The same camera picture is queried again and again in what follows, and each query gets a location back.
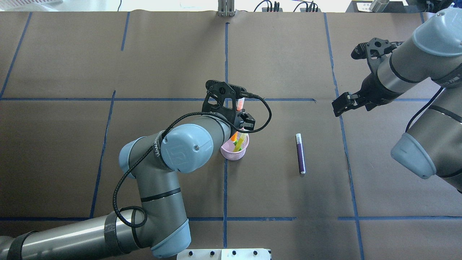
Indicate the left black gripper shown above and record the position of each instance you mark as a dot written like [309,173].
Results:
[236,119]

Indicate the yellow highlighter pen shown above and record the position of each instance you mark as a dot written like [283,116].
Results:
[240,143]

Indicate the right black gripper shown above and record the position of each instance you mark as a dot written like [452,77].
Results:
[371,90]

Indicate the white plastic basket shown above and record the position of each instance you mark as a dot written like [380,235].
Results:
[20,3]

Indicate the orange highlighter pen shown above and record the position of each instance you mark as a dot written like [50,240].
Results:
[239,107]

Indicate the purple marker pen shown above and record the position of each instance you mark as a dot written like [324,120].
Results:
[300,154]

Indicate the aluminium frame post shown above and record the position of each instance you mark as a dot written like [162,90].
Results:
[226,8]

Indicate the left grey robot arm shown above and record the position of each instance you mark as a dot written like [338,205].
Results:
[148,208]

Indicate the pink mesh pen holder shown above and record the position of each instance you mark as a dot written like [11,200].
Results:
[227,150]

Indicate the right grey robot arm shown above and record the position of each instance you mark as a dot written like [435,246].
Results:
[430,145]

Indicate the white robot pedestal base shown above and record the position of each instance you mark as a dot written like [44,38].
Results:
[225,254]

